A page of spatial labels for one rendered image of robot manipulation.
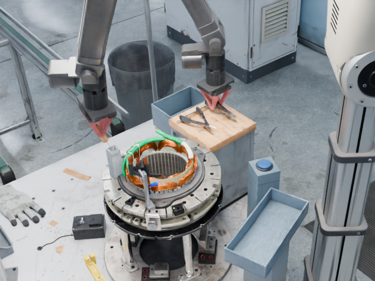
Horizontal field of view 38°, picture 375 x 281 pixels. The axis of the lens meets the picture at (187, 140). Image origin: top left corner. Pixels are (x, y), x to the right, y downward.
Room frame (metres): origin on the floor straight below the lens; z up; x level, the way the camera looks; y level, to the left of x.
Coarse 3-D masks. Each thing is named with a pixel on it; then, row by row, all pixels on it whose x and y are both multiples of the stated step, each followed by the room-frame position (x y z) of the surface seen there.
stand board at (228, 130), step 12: (192, 108) 1.47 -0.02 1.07; (228, 108) 1.46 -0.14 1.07; (216, 120) 1.40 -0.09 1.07; (228, 120) 1.39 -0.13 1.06; (240, 120) 1.39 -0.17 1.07; (252, 120) 1.39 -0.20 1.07; (180, 132) 1.37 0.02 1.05; (192, 132) 1.34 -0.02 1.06; (204, 132) 1.34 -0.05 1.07; (216, 132) 1.34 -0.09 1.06; (228, 132) 1.33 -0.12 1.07; (240, 132) 1.33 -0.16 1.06; (204, 144) 1.28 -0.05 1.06; (216, 144) 1.28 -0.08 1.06
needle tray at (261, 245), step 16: (272, 192) 1.07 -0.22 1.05; (256, 208) 1.00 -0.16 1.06; (272, 208) 1.04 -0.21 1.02; (288, 208) 1.04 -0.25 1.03; (304, 208) 0.99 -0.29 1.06; (256, 224) 0.99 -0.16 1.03; (272, 224) 0.98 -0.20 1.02; (288, 224) 0.98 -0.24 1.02; (240, 240) 0.93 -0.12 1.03; (256, 240) 0.93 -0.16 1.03; (272, 240) 0.93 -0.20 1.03; (288, 240) 0.92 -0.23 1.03; (224, 256) 0.88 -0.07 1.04; (240, 256) 0.85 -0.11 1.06; (256, 256) 0.88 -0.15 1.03; (272, 256) 0.84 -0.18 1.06; (256, 272) 0.83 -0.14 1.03; (272, 272) 0.89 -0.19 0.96
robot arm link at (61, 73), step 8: (72, 56) 1.11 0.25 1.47; (56, 64) 1.10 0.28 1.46; (64, 64) 1.09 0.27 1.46; (72, 64) 1.09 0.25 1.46; (48, 72) 1.08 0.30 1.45; (56, 72) 1.08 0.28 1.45; (64, 72) 1.08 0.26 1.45; (72, 72) 1.08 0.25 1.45; (80, 72) 1.04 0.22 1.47; (88, 72) 1.03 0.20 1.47; (56, 80) 1.08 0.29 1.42; (64, 80) 1.08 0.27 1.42; (72, 80) 1.08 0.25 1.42; (88, 80) 1.04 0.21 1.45; (96, 80) 1.04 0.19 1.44
